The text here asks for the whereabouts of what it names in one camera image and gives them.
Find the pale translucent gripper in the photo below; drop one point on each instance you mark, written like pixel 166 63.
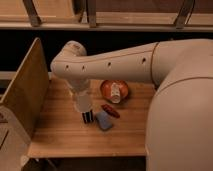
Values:
pixel 78 86

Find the white ceramic cup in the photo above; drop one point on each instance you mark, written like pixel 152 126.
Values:
pixel 83 103

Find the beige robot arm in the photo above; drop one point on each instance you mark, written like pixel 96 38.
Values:
pixel 179 131

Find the black white striped eraser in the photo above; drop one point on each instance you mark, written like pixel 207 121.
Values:
pixel 88 117

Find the orange round plate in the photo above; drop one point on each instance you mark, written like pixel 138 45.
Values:
pixel 105 89

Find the red brown small object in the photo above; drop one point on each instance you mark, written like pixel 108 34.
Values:
pixel 110 110

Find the left wooden side panel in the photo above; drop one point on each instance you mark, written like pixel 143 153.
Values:
pixel 23 99

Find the wooden shelf rail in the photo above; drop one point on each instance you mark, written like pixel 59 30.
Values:
pixel 108 15

